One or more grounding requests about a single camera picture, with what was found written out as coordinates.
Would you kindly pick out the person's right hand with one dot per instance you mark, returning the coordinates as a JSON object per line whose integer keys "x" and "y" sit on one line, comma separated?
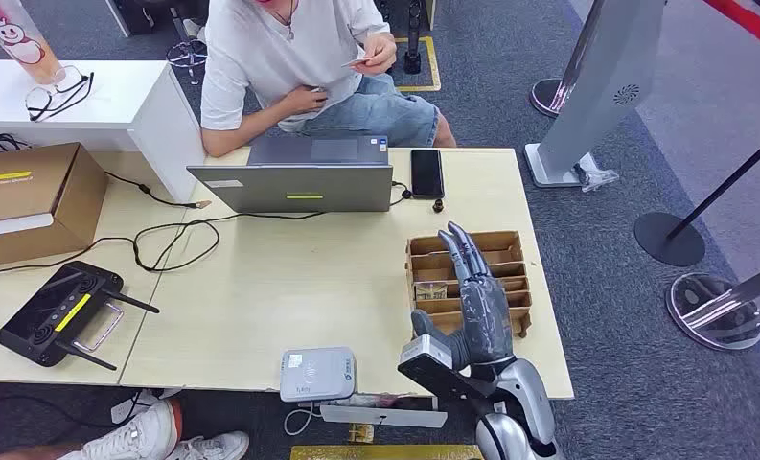
{"x": 304, "y": 100}

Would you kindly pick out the person's left hand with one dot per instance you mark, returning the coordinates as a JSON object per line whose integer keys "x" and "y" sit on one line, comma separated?
{"x": 381, "y": 54}

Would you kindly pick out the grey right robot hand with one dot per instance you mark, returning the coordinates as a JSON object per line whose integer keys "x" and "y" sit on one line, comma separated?
{"x": 484, "y": 317}

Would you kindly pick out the yellow tree print ID card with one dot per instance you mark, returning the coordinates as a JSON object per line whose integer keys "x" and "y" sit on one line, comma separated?
{"x": 356, "y": 62}

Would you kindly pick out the black smartphone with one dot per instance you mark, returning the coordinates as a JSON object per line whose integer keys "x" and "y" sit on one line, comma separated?
{"x": 427, "y": 172}

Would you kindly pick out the person's right forearm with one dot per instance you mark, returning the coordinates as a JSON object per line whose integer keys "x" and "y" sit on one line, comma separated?
{"x": 240, "y": 130}

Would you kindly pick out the wooden card organizer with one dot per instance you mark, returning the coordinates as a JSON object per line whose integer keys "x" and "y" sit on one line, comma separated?
{"x": 520, "y": 298}

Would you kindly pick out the person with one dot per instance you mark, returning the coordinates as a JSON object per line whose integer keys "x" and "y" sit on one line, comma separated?
{"x": 11, "y": 454}
{"x": 271, "y": 51}

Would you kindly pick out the grey card reader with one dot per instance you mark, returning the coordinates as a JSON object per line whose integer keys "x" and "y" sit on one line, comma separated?
{"x": 318, "y": 374}

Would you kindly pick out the grey laptop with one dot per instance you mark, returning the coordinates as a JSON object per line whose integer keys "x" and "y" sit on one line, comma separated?
{"x": 290, "y": 187}

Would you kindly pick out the small black knob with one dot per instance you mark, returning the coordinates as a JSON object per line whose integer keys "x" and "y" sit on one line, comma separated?
{"x": 438, "y": 205}

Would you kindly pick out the chrome stool base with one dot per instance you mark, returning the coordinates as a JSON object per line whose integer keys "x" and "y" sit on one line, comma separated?
{"x": 188, "y": 54}

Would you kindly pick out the white sneaker black stripes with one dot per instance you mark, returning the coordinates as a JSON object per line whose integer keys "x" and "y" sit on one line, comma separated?
{"x": 193, "y": 30}

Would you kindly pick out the gold floor plate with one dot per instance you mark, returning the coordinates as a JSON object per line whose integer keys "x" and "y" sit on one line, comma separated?
{"x": 386, "y": 453}

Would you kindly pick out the small gold piece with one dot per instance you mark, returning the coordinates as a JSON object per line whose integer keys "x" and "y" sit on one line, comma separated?
{"x": 361, "y": 433}

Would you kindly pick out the chrome stanchion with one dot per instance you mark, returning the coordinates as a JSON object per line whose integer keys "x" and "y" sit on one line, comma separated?
{"x": 713, "y": 314}
{"x": 548, "y": 98}

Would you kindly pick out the clear plastic bag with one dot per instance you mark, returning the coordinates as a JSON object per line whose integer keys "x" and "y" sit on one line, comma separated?
{"x": 595, "y": 178}

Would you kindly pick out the white cabinet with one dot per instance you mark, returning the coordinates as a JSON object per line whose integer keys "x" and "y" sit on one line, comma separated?
{"x": 119, "y": 101}

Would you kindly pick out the black cabinet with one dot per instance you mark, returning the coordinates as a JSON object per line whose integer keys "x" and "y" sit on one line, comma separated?
{"x": 138, "y": 16}

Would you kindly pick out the black stanchion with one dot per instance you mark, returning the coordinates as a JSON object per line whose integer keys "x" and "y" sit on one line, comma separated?
{"x": 668, "y": 240}

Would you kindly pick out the grey kiosk stand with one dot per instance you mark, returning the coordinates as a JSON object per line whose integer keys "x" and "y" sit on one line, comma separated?
{"x": 602, "y": 82}

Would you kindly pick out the snowman print drink cup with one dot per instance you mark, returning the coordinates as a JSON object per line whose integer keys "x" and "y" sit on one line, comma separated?
{"x": 21, "y": 44}

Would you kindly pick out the brown cardboard box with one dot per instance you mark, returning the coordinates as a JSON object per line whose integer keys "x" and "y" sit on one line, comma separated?
{"x": 30, "y": 197}

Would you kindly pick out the black tablet controller with antennas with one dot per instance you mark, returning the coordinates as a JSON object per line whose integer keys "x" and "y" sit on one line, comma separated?
{"x": 56, "y": 314}

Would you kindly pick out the red barrier belt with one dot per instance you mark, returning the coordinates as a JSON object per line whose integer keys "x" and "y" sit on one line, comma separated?
{"x": 744, "y": 22}

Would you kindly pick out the black post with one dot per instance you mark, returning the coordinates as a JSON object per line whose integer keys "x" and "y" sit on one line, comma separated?
{"x": 413, "y": 38}

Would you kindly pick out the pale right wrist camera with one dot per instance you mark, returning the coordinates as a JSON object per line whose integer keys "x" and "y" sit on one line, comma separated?
{"x": 425, "y": 350}

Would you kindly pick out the white flat bracket plate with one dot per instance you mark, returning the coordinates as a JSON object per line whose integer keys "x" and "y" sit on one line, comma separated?
{"x": 386, "y": 417}

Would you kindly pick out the black frame eyeglasses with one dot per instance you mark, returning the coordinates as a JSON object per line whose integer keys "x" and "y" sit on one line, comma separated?
{"x": 36, "y": 113}

